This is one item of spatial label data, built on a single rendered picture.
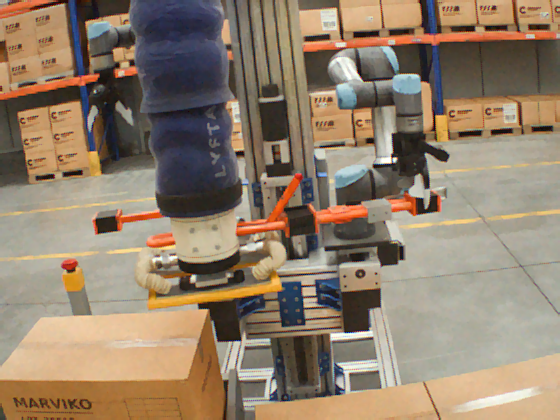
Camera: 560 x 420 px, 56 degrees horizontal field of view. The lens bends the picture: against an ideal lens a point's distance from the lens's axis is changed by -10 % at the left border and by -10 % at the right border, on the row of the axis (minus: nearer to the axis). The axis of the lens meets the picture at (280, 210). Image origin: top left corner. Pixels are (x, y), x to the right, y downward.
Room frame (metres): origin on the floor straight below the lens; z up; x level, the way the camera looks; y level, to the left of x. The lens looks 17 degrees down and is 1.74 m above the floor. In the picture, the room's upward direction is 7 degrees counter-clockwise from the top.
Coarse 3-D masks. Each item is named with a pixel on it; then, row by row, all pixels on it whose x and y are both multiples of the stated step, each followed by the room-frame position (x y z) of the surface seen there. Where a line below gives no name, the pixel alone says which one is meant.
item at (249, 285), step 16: (240, 272) 1.35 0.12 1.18; (272, 272) 1.39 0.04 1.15; (176, 288) 1.34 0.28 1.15; (192, 288) 1.33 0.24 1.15; (208, 288) 1.32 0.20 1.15; (224, 288) 1.31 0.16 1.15; (240, 288) 1.32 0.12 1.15; (256, 288) 1.31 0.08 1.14; (272, 288) 1.31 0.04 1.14; (160, 304) 1.28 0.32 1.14; (176, 304) 1.28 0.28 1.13
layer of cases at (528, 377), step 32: (416, 384) 1.64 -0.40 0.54; (448, 384) 1.60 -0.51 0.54; (480, 384) 1.57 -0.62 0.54; (512, 384) 1.53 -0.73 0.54; (544, 384) 1.49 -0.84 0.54; (256, 416) 1.58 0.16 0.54; (288, 416) 1.56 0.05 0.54; (320, 416) 1.54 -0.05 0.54; (352, 416) 1.51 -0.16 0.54; (384, 416) 1.49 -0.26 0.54; (416, 416) 1.46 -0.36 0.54; (448, 416) 1.43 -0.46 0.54; (480, 416) 1.39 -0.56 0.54; (512, 416) 1.36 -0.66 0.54; (544, 416) 1.32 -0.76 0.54
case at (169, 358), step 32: (64, 320) 1.63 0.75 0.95; (96, 320) 1.61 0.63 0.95; (128, 320) 1.59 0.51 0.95; (160, 320) 1.57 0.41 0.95; (192, 320) 1.56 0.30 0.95; (32, 352) 1.42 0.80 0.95; (64, 352) 1.41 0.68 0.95; (96, 352) 1.40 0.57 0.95; (128, 352) 1.39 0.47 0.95; (160, 352) 1.37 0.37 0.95; (192, 352) 1.36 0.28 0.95; (0, 384) 1.26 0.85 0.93; (32, 384) 1.26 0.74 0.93; (64, 384) 1.25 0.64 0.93; (96, 384) 1.25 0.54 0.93; (128, 384) 1.24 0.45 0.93; (160, 384) 1.23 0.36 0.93; (192, 384) 1.26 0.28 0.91; (32, 416) 1.26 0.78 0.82; (64, 416) 1.25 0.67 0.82; (96, 416) 1.25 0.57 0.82; (128, 416) 1.24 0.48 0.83; (160, 416) 1.24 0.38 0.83; (192, 416) 1.23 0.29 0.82; (224, 416) 1.54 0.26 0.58
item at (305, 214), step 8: (288, 208) 1.51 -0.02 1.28; (296, 208) 1.51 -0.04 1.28; (304, 208) 1.51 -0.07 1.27; (312, 208) 1.46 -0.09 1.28; (288, 216) 1.45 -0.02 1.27; (296, 216) 1.42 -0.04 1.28; (304, 216) 1.42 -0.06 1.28; (312, 216) 1.42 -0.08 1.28; (288, 224) 1.43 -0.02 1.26; (296, 224) 1.43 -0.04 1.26; (304, 224) 1.43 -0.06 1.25; (312, 224) 1.43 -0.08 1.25; (288, 232) 1.42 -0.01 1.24; (296, 232) 1.42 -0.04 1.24; (304, 232) 1.42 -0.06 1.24; (312, 232) 1.42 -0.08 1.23
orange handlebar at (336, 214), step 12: (396, 204) 1.48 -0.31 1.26; (408, 204) 1.47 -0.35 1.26; (132, 216) 1.66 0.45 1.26; (144, 216) 1.67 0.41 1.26; (156, 216) 1.67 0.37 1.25; (324, 216) 1.45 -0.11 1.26; (336, 216) 1.45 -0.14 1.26; (348, 216) 1.45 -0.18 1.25; (360, 216) 1.46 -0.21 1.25; (240, 228) 1.43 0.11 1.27; (252, 228) 1.43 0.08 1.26; (264, 228) 1.43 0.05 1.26; (276, 228) 1.43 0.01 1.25; (156, 240) 1.40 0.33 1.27; (168, 240) 1.40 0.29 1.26
